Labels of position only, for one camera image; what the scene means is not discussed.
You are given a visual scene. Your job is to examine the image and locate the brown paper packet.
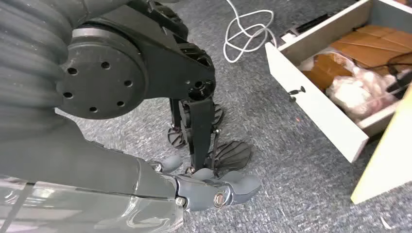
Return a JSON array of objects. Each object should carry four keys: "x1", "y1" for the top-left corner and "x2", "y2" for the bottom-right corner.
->
[{"x1": 302, "y1": 53, "x2": 354, "y2": 92}]

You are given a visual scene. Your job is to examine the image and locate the pale wooden desk side panel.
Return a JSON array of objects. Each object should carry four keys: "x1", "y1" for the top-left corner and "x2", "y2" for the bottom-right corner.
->
[{"x1": 350, "y1": 82, "x2": 412, "y2": 205}]

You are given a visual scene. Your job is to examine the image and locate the brown cardboard sheet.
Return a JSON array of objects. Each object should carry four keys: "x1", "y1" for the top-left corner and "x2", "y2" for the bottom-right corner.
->
[{"x1": 330, "y1": 25, "x2": 412, "y2": 76}]

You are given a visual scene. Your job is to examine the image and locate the white desk drawer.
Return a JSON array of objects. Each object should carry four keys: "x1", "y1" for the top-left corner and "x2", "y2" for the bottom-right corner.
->
[{"x1": 264, "y1": 0, "x2": 412, "y2": 163}]

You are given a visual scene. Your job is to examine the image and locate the black drawer rail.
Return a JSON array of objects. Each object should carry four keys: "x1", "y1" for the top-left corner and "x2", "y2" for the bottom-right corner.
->
[{"x1": 279, "y1": 13, "x2": 332, "y2": 42}]

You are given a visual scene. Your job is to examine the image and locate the black right robot leg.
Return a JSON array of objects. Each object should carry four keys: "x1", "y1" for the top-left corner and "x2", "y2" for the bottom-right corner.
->
[{"x1": 56, "y1": 0, "x2": 252, "y2": 176}]

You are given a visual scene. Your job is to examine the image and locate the black cable in drawer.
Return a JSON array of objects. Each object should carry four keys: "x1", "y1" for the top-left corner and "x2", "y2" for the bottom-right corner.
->
[{"x1": 352, "y1": 51, "x2": 412, "y2": 99}]

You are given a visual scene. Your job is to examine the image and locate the clear plastic bag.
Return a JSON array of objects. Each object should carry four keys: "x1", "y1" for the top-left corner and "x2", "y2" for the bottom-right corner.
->
[{"x1": 326, "y1": 64, "x2": 401, "y2": 122}]

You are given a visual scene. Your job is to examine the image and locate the white floor cable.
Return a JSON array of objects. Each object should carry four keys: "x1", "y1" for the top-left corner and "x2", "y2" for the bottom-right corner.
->
[{"x1": 223, "y1": 0, "x2": 277, "y2": 64}]

